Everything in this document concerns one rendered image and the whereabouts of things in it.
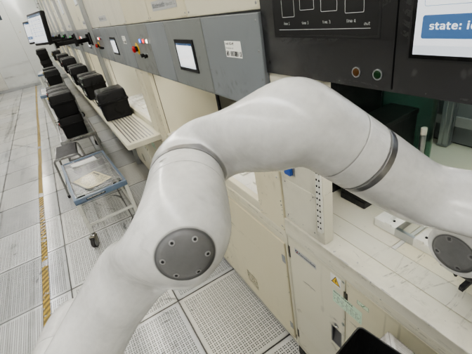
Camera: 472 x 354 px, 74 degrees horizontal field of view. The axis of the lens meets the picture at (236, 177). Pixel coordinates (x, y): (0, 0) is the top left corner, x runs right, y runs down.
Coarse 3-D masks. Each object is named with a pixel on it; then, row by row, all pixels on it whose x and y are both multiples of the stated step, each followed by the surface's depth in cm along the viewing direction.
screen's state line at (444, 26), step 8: (424, 16) 49; (432, 16) 48; (440, 16) 47; (448, 16) 46; (456, 16) 45; (464, 16) 44; (424, 24) 49; (432, 24) 48; (440, 24) 47; (448, 24) 46; (456, 24) 45; (464, 24) 45; (424, 32) 50; (432, 32) 49; (440, 32) 48; (448, 32) 47; (456, 32) 46; (464, 32) 45
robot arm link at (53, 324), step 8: (64, 304) 56; (56, 312) 55; (64, 312) 54; (48, 320) 54; (56, 320) 53; (48, 328) 52; (56, 328) 52; (40, 336) 52; (48, 336) 50; (40, 344) 50; (48, 344) 49; (32, 352) 50; (40, 352) 48
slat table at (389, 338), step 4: (388, 332) 84; (384, 336) 83; (388, 336) 83; (392, 336) 83; (384, 340) 83; (388, 340) 82; (392, 340) 82; (396, 340) 82; (388, 344) 82; (392, 344) 81; (396, 344) 81; (400, 344) 81; (404, 344) 81; (396, 348) 80; (400, 348) 80; (404, 348) 80; (408, 348) 80; (400, 352) 79; (404, 352) 79; (408, 352) 79; (412, 352) 79
